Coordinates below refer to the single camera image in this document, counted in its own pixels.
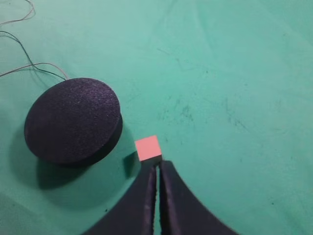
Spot pink cube block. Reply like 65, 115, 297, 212
135, 135, 162, 165

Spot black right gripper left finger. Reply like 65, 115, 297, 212
84, 163, 157, 235

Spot black round turntable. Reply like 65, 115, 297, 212
24, 78, 123, 167

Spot black wire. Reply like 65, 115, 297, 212
0, 30, 66, 81

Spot green backdrop cloth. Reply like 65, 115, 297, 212
0, 0, 313, 235

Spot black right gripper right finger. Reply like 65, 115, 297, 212
159, 161, 236, 235

